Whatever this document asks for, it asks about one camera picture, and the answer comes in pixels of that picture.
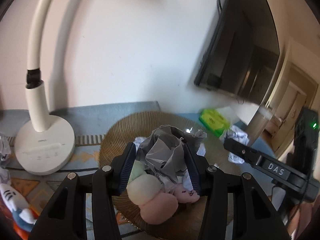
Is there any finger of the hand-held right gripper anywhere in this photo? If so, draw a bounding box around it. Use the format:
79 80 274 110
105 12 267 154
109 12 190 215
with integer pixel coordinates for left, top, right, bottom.
223 137 263 167

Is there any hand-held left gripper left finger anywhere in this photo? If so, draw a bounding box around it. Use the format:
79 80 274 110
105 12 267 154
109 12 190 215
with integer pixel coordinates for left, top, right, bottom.
29 142 137 240

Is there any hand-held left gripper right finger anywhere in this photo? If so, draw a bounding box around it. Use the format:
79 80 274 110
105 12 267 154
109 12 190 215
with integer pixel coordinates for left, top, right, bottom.
181 142 292 240

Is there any tricolour dango plush toy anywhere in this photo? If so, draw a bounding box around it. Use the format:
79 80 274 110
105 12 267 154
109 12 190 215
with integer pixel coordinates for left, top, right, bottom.
126 160 178 225
174 184 200 204

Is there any amber ribbed glass bowl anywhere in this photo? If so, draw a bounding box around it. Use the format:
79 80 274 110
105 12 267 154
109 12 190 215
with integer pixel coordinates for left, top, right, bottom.
99 110 253 240

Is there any grey paper ball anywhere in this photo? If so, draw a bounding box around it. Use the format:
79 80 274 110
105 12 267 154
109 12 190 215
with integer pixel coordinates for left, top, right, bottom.
144 126 208 180

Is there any white and blue plush toy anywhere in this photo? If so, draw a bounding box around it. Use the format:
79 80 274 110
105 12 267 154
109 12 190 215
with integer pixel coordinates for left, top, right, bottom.
0 183 40 224

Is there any orange plush toy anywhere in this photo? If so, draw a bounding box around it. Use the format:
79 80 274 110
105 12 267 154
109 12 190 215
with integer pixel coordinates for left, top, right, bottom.
11 217 34 239

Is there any person's right hand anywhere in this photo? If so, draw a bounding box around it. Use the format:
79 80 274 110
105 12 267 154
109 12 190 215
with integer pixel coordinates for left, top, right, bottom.
286 201 316 240

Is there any white plastic bag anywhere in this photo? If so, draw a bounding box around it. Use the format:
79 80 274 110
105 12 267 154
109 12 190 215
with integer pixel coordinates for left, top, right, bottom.
216 106 240 130

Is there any green tissue pack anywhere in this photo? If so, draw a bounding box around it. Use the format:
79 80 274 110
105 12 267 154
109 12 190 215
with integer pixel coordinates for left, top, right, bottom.
199 109 230 138

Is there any patterned blue table mat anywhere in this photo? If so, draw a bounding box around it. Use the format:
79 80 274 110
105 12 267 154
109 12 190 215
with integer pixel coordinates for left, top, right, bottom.
0 101 275 240

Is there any beige wooden door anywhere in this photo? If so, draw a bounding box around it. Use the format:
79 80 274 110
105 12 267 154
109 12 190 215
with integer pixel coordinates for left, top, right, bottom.
265 37 320 155

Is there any white desk lamp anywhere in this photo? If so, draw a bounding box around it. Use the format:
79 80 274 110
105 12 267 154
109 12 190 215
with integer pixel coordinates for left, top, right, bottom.
14 0 75 176

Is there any black wall television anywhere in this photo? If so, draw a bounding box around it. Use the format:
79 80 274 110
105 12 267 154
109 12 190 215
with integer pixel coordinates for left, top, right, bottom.
194 0 280 105

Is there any black television cable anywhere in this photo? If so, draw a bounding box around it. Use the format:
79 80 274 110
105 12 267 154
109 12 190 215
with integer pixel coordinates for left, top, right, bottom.
216 0 229 13

